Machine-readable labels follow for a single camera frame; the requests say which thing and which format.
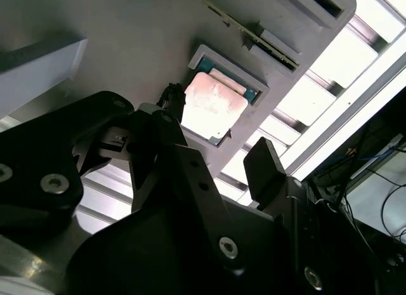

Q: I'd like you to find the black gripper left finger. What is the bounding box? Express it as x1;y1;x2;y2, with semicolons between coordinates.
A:
0;82;248;275

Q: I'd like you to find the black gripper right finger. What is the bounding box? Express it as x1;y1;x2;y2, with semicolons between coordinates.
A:
243;136;325;295

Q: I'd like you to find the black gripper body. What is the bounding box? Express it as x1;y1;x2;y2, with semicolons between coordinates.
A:
65;198;282;295

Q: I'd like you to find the silver square CPU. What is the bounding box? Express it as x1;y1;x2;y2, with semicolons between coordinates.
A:
182;68;258;147

